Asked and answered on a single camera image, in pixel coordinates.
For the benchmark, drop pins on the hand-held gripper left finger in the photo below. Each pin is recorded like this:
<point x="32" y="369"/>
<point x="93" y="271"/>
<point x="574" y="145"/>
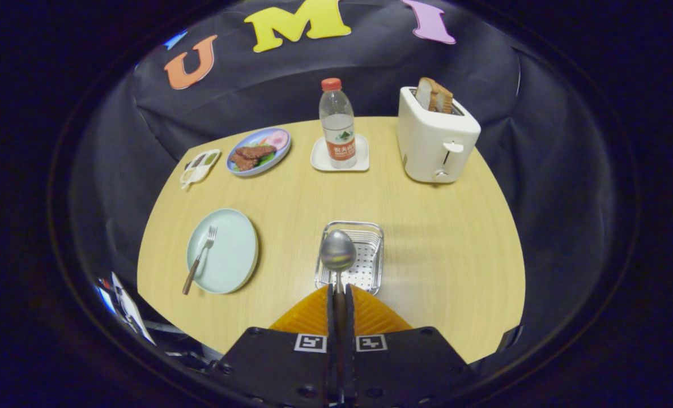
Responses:
<point x="330" y="368"/>

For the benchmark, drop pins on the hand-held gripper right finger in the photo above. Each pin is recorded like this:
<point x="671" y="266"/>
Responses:
<point x="350" y="368"/>

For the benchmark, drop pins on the pale green plate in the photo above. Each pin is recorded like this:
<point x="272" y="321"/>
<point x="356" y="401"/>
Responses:
<point x="231" y="255"/>

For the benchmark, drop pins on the white square coaster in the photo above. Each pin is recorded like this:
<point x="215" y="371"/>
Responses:
<point x="319" y="158"/>

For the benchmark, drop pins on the green lettuce leaf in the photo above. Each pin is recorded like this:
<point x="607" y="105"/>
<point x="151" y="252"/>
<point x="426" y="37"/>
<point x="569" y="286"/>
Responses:
<point x="264" y="161"/>

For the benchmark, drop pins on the brown meat piece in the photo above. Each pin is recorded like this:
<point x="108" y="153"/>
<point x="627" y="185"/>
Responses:
<point x="257" y="151"/>
<point x="245" y="163"/>

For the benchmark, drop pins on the pink ham slice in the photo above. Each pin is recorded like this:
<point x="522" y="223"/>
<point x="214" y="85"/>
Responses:
<point x="280" y="140"/>

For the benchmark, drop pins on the white divided condiment dish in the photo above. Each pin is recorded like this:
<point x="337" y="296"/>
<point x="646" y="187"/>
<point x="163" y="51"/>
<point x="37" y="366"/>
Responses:
<point x="200" y="167"/>

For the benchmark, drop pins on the white toaster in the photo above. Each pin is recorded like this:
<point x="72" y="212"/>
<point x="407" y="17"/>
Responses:
<point x="427" y="141"/>

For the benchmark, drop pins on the clear water bottle red cap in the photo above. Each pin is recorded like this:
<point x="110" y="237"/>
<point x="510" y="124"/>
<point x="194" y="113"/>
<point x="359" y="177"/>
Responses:
<point x="337" y="124"/>

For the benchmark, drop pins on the blue plate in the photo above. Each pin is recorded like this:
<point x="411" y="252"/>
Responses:
<point x="251" y="136"/>

